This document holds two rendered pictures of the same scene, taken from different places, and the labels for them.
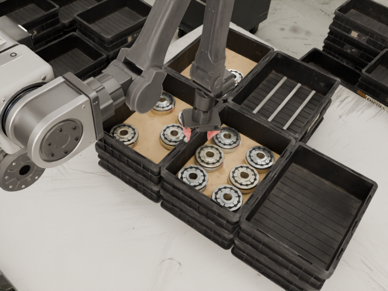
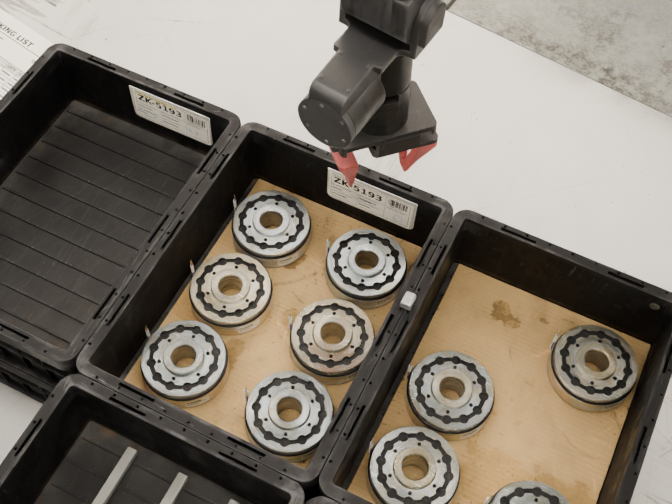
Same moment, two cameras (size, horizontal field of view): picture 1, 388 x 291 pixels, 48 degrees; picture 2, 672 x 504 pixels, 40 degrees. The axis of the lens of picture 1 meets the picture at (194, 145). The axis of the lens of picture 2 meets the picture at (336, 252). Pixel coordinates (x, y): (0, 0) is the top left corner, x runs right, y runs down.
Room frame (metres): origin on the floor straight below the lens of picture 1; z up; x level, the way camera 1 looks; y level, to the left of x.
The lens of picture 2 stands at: (1.45, -0.12, 1.87)
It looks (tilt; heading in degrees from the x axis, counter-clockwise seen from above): 58 degrees down; 173
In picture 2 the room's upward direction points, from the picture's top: 3 degrees clockwise
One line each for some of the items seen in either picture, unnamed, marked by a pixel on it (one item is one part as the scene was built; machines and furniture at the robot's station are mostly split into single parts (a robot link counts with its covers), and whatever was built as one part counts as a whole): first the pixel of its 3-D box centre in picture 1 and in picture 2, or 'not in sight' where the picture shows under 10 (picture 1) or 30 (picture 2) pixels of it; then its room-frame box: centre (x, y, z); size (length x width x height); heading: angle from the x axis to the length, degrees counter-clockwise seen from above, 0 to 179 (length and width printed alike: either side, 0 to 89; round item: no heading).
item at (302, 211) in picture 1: (306, 211); (71, 213); (0.76, -0.38, 0.87); 0.40 x 0.30 x 0.11; 150
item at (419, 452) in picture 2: not in sight; (414, 467); (1.12, 0.02, 0.86); 0.05 x 0.05 x 0.01
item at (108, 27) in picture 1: (119, 44); not in sight; (2.13, 0.52, 0.37); 0.40 x 0.30 x 0.45; 143
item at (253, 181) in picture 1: (243, 176); (230, 288); (0.88, -0.18, 0.86); 0.10 x 0.10 x 0.01
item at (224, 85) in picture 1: (214, 80); (365, 61); (0.89, -0.04, 1.26); 0.11 x 0.09 x 0.12; 142
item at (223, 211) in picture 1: (230, 156); (275, 286); (0.91, -0.13, 0.92); 0.40 x 0.30 x 0.02; 150
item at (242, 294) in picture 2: (244, 175); (230, 286); (0.88, -0.18, 0.86); 0.05 x 0.05 x 0.01
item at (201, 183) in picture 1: (193, 177); (366, 262); (0.85, -0.01, 0.86); 0.10 x 0.10 x 0.01
